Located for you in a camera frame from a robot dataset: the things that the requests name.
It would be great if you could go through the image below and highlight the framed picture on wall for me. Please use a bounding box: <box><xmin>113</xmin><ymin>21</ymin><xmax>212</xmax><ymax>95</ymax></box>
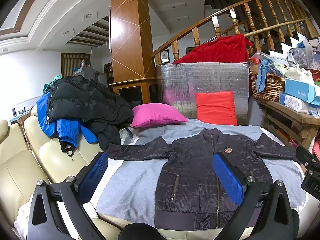
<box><xmin>160</xmin><ymin>49</ymin><xmax>170</xmax><ymax>64</ymax></box>

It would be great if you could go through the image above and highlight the grey refrigerator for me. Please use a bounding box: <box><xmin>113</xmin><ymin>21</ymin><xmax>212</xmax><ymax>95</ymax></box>
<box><xmin>73</xmin><ymin>66</ymin><xmax>96</xmax><ymax>81</ymax></box>

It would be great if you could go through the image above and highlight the grey fleece blanket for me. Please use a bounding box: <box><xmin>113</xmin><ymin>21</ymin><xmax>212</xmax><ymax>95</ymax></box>
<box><xmin>95</xmin><ymin>118</ymin><xmax>307</xmax><ymax>227</ymax></box>

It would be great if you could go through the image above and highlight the silver foil insulation panel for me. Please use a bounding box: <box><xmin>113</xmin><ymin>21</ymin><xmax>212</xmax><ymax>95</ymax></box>
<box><xmin>156</xmin><ymin>62</ymin><xmax>249</xmax><ymax>125</ymax></box>

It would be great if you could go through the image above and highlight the light blue cloth in basket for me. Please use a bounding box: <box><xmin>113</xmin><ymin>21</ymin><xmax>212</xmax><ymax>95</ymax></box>
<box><xmin>255</xmin><ymin>59</ymin><xmax>284</xmax><ymax>93</ymax></box>

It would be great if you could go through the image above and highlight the wooden side table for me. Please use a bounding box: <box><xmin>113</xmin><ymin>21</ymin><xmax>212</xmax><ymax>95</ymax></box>
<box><xmin>253</xmin><ymin>96</ymin><xmax>319</xmax><ymax>148</ymax></box>

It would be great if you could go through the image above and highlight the dark quilted bomber jacket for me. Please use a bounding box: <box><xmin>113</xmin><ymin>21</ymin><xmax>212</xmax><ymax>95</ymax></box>
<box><xmin>105</xmin><ymin>127</ymin><xmax>299</xmax><ymax>231</ymax></box>

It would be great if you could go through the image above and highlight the wooden pillar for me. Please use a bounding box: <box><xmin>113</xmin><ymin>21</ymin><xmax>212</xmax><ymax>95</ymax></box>
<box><xmin>109</xmin><ymin>0</ymin><xmax>156</xmax><ymax>103</ymax></box>

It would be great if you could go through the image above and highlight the cream leather sofa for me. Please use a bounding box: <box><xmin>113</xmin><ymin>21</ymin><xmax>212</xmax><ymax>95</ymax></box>
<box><xmin>0</xmin><ymin>104</ymin><xmax>131</xmax><ymax>240</ymax></box>

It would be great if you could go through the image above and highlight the red blanket on railing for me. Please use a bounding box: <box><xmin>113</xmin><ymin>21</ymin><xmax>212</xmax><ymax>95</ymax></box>
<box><xmin>174</xmin><ymin>34</ymin><xmax>252</xmax><ymax>64</ymax></box>

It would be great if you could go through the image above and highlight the magenta pillow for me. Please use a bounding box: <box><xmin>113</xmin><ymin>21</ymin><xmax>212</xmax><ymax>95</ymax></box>
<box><xmin>131</xmin><ymin>103</ymin><xmax>188</xmax><ymax>128</ymax></box>

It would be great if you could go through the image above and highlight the red-orange pillow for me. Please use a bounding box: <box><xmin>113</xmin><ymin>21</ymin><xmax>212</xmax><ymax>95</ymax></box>
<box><xmin>195</xmin><ymin>91</ymin><xmax>238</xmax><ymax>126</ymax></box>

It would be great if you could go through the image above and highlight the clear plastic bag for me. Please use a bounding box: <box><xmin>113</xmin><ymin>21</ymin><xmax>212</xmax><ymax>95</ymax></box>
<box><xmin>119</xmin><ymin>127</ymin><xmax>138</xmax><ymax>145</ymax></box>

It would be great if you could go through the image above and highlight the light blue cardboard box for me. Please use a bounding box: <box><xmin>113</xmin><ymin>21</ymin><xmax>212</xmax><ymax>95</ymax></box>
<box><xmin>285</xmin><ymin>78</ymin><xmax>320</xmax><ymax>106</ymax></box>

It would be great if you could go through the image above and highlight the black puffer coat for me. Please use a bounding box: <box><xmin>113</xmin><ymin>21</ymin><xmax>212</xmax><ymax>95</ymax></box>
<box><xmin>47</xmin><ymin>76</ymin><xmax>133</xmax><ymax>151</ymax></box>

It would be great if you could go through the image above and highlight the white patterned tissue box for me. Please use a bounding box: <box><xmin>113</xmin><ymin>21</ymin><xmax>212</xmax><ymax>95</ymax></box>
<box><xmin>279</xmin><ymin>93</ymin><xmax>309</xmax><ymax>114</ymax></box>

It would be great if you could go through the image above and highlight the teal garment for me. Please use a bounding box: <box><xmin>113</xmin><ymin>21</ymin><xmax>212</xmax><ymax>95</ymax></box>
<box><xmin>43</xmin><ymin>75</ymin><xmax>62</xmax><ymax>94</ymax></box>

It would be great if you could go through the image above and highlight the blue jacket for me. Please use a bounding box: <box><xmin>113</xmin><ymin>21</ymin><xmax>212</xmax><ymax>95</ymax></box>
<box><xmin>36</xmin><ymin>92</ymin><xmax>98</xmax><ymax>152</ymax></box>

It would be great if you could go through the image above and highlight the wicker basket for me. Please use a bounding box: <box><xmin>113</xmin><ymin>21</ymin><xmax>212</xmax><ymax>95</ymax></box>
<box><xmin>249</xmin><ymin>72</ymin><xmax>285</xmax><ymax>102</ymax></box>

